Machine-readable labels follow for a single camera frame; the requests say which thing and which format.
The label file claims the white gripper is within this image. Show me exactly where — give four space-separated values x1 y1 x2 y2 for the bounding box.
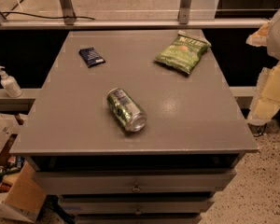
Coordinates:
246 9 280 126

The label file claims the green soda can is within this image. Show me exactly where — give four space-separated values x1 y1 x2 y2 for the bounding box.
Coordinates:
106 88 147 132

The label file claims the green chip bag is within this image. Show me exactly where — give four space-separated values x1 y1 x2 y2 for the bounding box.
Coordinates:
155 31 211 75

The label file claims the grey drawer cabinet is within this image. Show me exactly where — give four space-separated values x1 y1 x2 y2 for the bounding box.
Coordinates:
12 30 257 224

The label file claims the dark blue snack packet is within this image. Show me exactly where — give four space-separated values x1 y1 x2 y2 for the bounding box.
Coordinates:
79 47 105 67

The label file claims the white pump bottle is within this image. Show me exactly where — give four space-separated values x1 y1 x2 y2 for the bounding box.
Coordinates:
0 65 22 98

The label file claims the cardboard box with clutter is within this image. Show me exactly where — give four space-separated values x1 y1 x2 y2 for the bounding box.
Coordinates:
0 114 46 223

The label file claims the black cable on floor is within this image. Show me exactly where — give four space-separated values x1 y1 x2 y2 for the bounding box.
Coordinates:
252 123 269 138

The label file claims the black cable behind rail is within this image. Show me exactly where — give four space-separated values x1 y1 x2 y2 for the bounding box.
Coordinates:
0 10 97 21

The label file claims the grey metal frame rail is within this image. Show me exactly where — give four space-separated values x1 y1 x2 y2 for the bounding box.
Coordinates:
0 0 280 30

